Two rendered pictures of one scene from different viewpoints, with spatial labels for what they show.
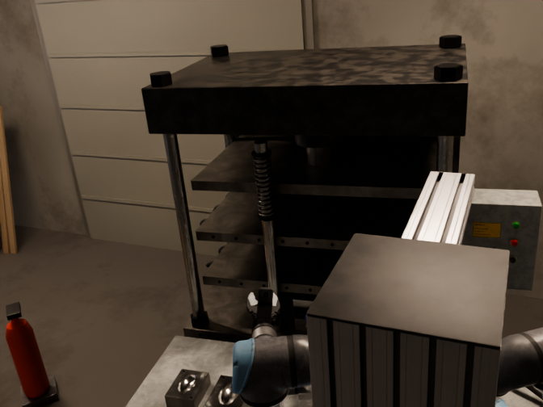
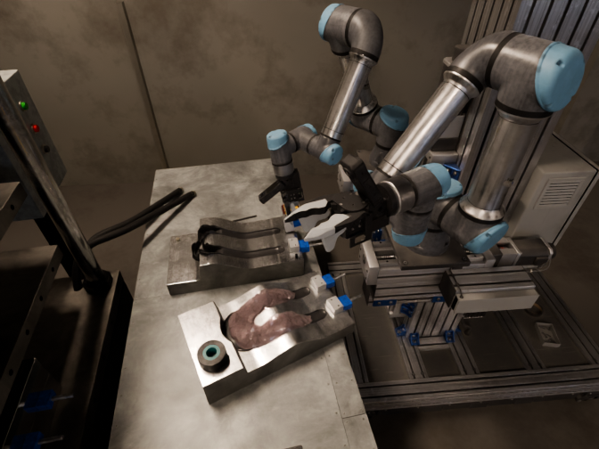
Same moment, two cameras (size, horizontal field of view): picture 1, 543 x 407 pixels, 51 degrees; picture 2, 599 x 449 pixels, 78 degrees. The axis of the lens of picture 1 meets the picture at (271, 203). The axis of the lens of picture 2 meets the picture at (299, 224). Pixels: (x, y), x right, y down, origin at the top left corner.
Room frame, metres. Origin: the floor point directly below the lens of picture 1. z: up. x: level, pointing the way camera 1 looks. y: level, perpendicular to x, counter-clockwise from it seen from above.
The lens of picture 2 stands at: (1.85, 0.49, 1.89)
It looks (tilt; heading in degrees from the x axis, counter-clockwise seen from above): 41 degrees down; 240
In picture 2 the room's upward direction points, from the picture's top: straight up
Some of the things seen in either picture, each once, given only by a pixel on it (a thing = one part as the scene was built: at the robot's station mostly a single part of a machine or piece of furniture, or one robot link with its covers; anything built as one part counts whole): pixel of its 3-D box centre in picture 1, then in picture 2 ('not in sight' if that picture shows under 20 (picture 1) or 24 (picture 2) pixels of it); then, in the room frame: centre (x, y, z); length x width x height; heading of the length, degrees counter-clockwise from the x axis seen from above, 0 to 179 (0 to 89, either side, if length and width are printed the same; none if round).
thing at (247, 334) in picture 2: not in sight; (267, 314); (1.59, -0.17, 0.90); 0.26 x 0.18 x 0.08; 179
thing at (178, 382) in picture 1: (188, 389); not in sight; (1.89, 0.42, 0.83); 0.17 x 0.13 x 0.06; 161
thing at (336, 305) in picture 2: not in sight; (346, 302); (1.32, -0.11, 0.85); 0.13 x 0.05 x 0.05; 179
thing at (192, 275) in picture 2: not in sight; (234, 248); (1.56, -0.53, 0.87); 0.50 x 0.26 x 0.14; 161
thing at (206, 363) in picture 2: not in sight; (212, 355); (1.79, -0.10, 0.93); 0.08 x 0.08 x 0.04
